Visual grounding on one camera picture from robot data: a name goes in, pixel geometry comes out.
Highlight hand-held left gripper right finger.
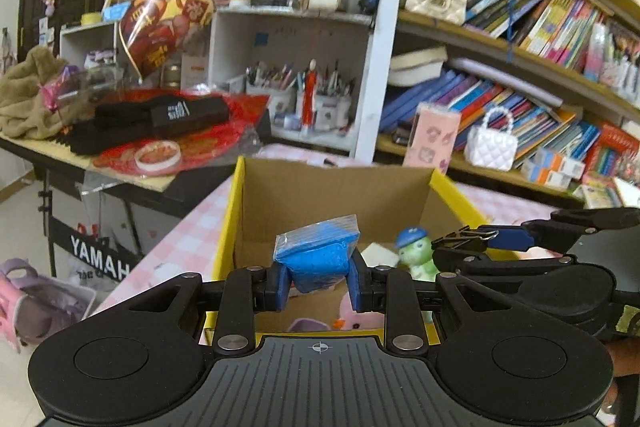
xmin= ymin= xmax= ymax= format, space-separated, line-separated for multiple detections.
xmin=347 ymin=252 xmax=511 ymax=355

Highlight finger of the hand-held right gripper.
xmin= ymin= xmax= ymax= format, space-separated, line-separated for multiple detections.
xmin=432 ymin=248 xmax=576 ymax=282
xmin=497 ymin=207 xmax=640 ymax=254

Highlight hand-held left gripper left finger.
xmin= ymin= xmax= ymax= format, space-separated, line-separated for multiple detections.
xmin=127 ymin=264 xmax=293 ymax=355

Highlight pink plush duck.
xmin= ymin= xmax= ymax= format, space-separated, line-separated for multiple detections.
xmin=332 ymin=291 xmax=386 ymax=332

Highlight black binder clip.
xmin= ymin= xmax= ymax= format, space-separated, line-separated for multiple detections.
xmin=432 ymin=227 xmax=500 ymax=254

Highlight blue plastic-wrapped packet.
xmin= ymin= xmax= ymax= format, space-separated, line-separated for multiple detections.
xmin=273 ymin=214 xmax=361 ymax=294

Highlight green frog toy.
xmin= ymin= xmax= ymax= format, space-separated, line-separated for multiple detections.
xmin=395 ymin=227 xmax=438 ymax=282

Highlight yellow cardboard box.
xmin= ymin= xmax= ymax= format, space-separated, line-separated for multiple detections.
xmin=202 ymin=155 xmax=523 ymax=348

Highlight person's right forearm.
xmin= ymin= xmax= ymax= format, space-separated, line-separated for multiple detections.
xmin=605 ymin=338 xmax=640 ymax=380

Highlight orange and white box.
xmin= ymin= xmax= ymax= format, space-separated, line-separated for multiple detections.
xmin=521 ymin=159 xmax=576 ymax=192
xmin=532 ymin=147 xmax=586 ymax=180

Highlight pink sticker notebook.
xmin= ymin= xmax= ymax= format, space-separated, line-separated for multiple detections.
xmin=404 ymin=103 xmax=462 ymax=172

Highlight red boxed book set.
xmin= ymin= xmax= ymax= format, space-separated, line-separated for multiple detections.
xmin=590 ymin=122 xmax=640 ymax=188

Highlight row of slanted colourful books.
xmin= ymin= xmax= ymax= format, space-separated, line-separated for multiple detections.
xmin=380 ymin=72 xmax=601 ymax=162

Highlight red paper decoration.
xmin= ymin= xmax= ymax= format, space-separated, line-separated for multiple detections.
xmin=92 ymin=89 xmax=271 ymax=172

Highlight white pen holder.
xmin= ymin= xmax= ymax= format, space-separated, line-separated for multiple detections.
xmin=245 ymin=62 xmax=297 ymax=116
xmin=314 ymin=67 xmax=355 ymax=132

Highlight tape roll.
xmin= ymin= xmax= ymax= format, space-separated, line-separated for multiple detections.
xmin=135 ymin=141 xmax=182 ymax=172

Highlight wooden bookshelf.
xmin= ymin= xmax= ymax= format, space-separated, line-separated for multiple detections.
xmin=375 ymin=0 xmax=640 ymax=208

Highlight black keyboard stand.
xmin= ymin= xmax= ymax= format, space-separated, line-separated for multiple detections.
xmin=37 ymin=172 xmax=146 ymax=288

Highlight red and white hanging doll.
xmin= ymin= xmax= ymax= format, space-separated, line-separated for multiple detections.
xmin=299 ymin=59 xmax=321 ymax=131

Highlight thick white book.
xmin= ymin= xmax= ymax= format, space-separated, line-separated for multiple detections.
xmin=389 ymin=47 xmax=448 ymax=88

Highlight white marker organisers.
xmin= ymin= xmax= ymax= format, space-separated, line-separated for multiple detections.
xmin=585 ymin=22 xmax=640 ymax=98

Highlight long black box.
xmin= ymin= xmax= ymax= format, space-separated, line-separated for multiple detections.
xmin=95 ymin=94 xmax=231 ymax=142

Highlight row of thin picture books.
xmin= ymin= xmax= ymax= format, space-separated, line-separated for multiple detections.
xmin=465 ymin=0 xmax=606 ymax=68

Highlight pink backpack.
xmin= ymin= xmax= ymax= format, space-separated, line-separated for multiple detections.
xmin=0 ymin=257 xmax=98 ymax=353

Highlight white shelf unit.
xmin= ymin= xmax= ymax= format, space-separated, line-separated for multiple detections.
xmin=207 ymin=7 xmax=376 ymax=158

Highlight black keyboard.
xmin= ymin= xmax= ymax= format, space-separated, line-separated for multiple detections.
xmin=0 ymin=122 xmax=273 ymax=220

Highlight clear plastic box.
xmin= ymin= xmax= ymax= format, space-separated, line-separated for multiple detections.
xmin=55 ymin=67 xmax=126 ymax=108

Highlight red god of wealth decoration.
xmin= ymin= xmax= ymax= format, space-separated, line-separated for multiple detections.
xmin=119 ymin=0 xmax=216 ymax=78

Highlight brown blanket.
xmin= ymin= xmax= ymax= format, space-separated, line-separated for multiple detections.
xmin=0 ymin=46 xmax=76 ymax=140

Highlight white quilted pearl-handle purse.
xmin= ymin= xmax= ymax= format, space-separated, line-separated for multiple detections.
xmin=465 ymin=104 xmax=517 ymax=172

